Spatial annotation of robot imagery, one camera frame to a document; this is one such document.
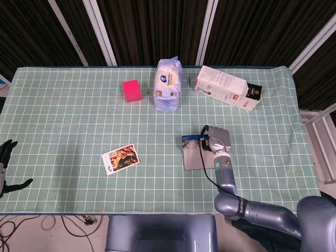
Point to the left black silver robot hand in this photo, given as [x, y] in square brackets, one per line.
[3, 178]

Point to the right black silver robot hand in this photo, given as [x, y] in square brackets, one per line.
[220, 139]

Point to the dark blue box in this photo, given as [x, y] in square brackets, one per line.
[193, 158]

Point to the black-rimmed eyeglasses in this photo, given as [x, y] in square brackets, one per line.
[189, 144]

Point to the small black box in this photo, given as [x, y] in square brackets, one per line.
[254, 92]

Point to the white lamp carton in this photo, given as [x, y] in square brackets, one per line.
[223, 84]

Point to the light blue tissue pack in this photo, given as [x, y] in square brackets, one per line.
[167, 86]

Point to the green checked tablecloth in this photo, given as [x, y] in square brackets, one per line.
[78, 126]

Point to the floor power plug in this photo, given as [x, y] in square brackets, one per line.
[88, 220]

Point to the white blue board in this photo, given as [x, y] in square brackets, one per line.
[3, 80]

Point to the pink cube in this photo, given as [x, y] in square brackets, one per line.
[132, 92]

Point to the white metal rack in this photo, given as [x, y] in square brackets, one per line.
[320, 131]

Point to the picture postcard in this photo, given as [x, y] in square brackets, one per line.
[120, 158]

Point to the black cloth on floor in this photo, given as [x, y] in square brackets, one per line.
[257, 239]

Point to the blue-grey robot torso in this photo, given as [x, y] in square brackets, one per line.
[161, 233]

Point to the black curtain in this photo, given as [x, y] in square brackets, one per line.
[157, 26]

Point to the white frame post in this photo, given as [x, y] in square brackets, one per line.
[101, 31]
[207, 29]
[68, 31]
[312, 47]

